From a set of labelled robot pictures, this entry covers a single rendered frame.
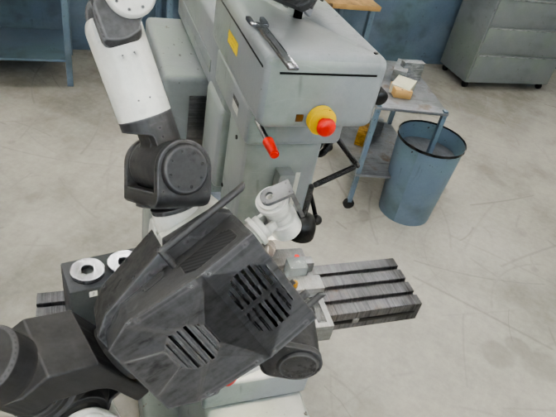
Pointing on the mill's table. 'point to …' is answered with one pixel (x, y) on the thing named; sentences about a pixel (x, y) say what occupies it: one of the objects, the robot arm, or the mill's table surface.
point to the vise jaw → (312, 283)
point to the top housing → (344, 88)
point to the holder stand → (88, 280)
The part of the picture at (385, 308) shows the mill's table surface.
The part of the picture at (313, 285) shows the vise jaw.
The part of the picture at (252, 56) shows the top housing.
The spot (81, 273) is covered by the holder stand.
